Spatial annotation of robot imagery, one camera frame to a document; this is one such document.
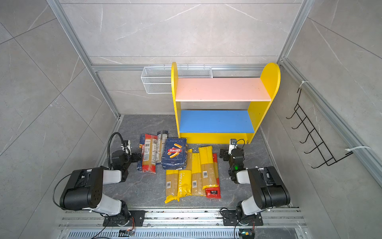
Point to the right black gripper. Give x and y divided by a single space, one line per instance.
225 153

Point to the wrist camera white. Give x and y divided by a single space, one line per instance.
125 145
232 145

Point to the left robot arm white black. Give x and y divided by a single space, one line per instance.
84 189

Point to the red blue spaghetti pack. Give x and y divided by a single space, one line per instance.
148 147

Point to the yellow spaghetti pack top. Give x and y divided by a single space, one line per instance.
209 179

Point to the dark label spaghetti pack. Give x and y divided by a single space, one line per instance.
161 139

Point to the blue Barilla pasta bag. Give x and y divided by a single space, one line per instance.
174 156

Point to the yellow pink blue shelf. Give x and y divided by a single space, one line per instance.
220 126

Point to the yellow spaghetti pack white lettering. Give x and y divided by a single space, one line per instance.
185 177

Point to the white wire mesh basket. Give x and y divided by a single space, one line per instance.
157 79

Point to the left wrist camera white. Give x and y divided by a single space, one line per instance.
125 145

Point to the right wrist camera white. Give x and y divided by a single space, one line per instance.
232 145

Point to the yellow spaghetti pack barcode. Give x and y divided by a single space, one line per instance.
197 186

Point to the black wire hook rack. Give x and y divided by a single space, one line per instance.
313 134

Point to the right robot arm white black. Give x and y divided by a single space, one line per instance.
268 189

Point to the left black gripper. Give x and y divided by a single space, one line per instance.
134 157

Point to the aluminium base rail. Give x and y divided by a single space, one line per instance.
160 223

